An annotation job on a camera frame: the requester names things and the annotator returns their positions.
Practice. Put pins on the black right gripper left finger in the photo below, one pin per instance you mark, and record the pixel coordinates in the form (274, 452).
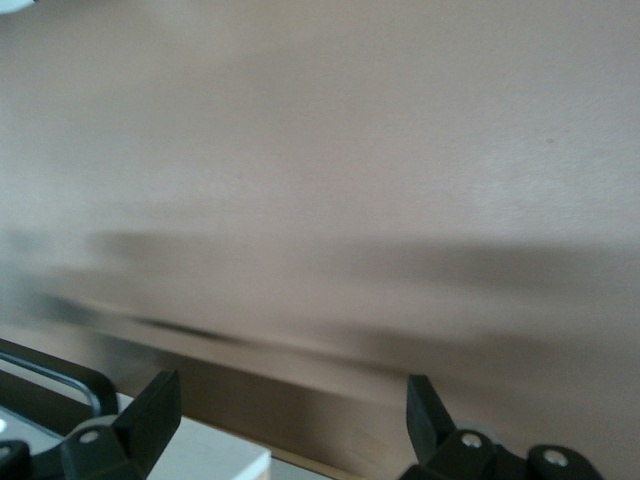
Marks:
(135, 430)

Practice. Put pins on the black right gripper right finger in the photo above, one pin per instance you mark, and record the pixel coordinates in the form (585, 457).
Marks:
(430, 430)

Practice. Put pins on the white drawer front wood edge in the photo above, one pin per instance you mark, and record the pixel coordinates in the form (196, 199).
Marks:
(220, 455)

